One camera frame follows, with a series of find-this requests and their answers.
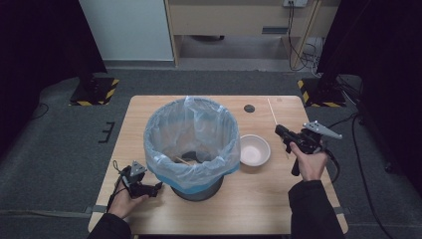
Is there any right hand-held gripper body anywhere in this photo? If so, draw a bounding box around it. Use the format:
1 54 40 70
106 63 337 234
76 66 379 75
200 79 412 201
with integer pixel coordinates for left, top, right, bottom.
289 119 343 155

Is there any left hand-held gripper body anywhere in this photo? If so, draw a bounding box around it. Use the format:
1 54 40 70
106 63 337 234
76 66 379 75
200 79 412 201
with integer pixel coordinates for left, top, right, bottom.
119 160 148 199

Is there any wooden chopstick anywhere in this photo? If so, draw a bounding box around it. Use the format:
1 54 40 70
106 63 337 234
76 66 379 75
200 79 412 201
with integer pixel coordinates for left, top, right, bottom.
174 155 194 166
267 98 290 159

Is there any white bowl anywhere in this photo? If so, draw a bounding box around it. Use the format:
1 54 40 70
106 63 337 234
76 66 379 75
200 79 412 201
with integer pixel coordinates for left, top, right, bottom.
239 133 272 167

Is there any grey trash bin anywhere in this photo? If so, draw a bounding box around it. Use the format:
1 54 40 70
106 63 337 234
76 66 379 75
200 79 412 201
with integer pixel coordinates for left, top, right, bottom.
170 175 225 202

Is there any bin with blue bag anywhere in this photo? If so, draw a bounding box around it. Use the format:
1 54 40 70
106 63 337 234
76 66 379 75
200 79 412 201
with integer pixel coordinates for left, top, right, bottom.
142 95 242 195

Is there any person's right hand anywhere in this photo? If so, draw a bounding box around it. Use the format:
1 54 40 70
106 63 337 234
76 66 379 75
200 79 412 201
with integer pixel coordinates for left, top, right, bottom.
289 141 328 182

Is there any person's left hand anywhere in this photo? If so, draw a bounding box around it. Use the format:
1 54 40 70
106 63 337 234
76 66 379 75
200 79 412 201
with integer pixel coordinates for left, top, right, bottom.
107 188 150 220

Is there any striped stand base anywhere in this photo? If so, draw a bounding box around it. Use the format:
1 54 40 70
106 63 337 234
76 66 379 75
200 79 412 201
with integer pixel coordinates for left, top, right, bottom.
297 78 347 109
69 77 120 108

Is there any black curtain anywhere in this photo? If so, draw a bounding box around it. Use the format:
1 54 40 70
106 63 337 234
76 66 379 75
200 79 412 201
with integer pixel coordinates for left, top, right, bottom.
0 0 107 157
316 0 422 197

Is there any wooden cabinet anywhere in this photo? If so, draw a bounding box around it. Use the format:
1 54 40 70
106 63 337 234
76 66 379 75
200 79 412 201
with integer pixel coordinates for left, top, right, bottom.
164 0 342 69

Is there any white partition panel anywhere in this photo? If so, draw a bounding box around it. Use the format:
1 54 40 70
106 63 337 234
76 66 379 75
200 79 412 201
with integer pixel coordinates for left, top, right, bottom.
79 0 175 62

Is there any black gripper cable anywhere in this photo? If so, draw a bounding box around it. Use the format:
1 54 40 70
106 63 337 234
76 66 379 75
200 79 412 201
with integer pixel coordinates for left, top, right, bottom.
322 148 341 185
105 159 131 213

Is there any black floor cable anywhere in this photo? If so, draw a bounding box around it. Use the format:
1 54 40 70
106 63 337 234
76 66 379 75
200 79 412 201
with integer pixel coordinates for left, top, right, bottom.
326 112 397 239
30 103 50 121

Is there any black cable bundle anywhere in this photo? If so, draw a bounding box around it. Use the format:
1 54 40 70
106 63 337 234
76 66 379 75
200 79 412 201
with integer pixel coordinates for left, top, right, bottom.
287 2 323 73

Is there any wall power outlet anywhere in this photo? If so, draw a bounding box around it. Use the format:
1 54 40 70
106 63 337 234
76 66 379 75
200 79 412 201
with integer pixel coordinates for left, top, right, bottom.
283 0 309 8

